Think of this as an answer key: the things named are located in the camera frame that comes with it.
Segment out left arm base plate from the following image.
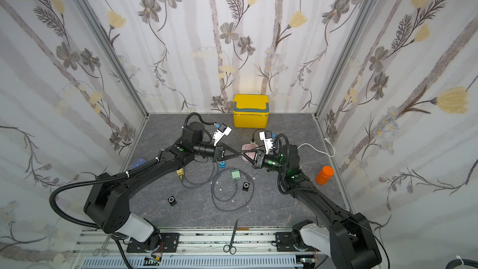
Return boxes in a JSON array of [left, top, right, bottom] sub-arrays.
[[126, 232, 180, 254]]

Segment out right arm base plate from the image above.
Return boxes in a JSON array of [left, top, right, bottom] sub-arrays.
[[275, 232, 313, 252]]

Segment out white power strip cord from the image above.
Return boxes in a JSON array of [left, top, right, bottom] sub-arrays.
[[298, 137, 336, 158]]

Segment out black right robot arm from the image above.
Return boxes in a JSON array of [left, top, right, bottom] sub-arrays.
[[240, 144, 382, 269]]

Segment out blue transparent plastic case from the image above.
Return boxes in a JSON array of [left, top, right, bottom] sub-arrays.
[[129, 158, 147, 170]]

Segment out silver surgical scissors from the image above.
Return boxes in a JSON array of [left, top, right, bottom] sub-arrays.
[[92, 234, 111, 257]]

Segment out white slotted cable duct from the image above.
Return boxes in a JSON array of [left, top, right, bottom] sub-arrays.
[[81, 255, 303, 269]]

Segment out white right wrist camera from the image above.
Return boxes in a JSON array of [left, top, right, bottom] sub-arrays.
[[259, 130, 275, 154]]

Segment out black mp3 player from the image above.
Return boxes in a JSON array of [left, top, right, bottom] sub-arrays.
[[168, 196, 177, 206], [242, 182, 250, 192]]

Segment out green usb charger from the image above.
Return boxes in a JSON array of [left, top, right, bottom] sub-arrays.
[[231, 169, 241, 180]]

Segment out yellow usb charger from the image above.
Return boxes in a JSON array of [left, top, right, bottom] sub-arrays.
[[176, 168, 184, 179]]

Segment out black handled scissors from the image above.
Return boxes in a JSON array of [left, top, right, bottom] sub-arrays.
[[223, 219, 239, 255]]

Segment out pink power strip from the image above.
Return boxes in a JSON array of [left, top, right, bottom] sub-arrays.
[[241, 143, 260, 162]]

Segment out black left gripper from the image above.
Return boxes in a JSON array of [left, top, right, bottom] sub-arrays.
[[192, 140, 240, 164]]

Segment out orange cylindrical bottle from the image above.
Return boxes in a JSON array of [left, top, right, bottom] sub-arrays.
[[315, 166, 334, 186]]

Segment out dark grey usb cable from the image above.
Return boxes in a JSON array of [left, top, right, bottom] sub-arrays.
[[180, 156, 220, 189]]

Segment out yellow storage box grey handle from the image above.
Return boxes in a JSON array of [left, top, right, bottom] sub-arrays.
[[233, 94, 270, 128]]

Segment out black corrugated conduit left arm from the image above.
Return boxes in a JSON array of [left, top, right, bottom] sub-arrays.
[[49, 143, 240, 234]]

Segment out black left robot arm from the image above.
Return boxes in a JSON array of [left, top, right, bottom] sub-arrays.
[[83, 122, 239, 251]]

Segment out black usb cable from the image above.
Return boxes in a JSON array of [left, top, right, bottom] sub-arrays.
[[252, 128, 290, 154]]

